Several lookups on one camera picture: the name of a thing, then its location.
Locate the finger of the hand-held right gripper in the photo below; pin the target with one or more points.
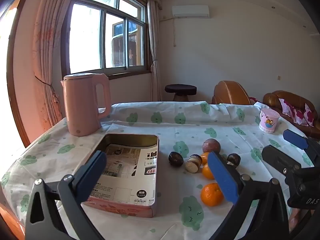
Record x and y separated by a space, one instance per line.
278 158
295 138

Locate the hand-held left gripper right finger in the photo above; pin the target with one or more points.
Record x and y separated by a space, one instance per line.
222 177

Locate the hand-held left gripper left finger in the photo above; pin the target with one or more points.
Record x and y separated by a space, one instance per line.
96 170

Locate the orange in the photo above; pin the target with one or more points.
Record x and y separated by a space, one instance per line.
207 172
210 195
205 158

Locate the brown passion fruit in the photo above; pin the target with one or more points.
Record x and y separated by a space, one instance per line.
211 146

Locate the pink metal tin box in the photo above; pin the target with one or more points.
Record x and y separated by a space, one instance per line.
120 208

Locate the dark brown round fruit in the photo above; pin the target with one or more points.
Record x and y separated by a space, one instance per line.
234 158
175 158

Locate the person's right hand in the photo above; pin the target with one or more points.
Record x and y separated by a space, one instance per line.
298 217

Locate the pink floral pillow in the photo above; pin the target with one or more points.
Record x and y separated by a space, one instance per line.
303 115
286 107

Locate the pink cartoon cup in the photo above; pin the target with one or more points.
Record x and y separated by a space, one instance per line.
268 121

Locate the printed paper leaflet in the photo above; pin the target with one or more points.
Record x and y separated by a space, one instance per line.
130 175

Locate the brown leather sofa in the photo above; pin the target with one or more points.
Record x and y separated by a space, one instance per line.
272 100

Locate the red cloth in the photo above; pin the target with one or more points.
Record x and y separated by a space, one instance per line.
256 100

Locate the pink electric kettle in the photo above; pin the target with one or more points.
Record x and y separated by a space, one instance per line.
80 105

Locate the cloud print tablecloth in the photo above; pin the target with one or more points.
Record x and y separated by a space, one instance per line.
175 130

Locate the dark round stool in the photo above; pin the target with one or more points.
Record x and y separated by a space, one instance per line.
180 89

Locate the pink patterned curtain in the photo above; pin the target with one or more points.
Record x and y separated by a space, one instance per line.
47 55

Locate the sliding glass window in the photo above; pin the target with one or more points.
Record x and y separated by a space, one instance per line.
85 37

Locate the pale tied curtain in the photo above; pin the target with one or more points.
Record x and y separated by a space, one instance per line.
153 42

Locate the white air conditioner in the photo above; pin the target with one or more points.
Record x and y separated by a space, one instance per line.
190 11

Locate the wooden door frame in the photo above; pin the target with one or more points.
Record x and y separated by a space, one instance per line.
12 80

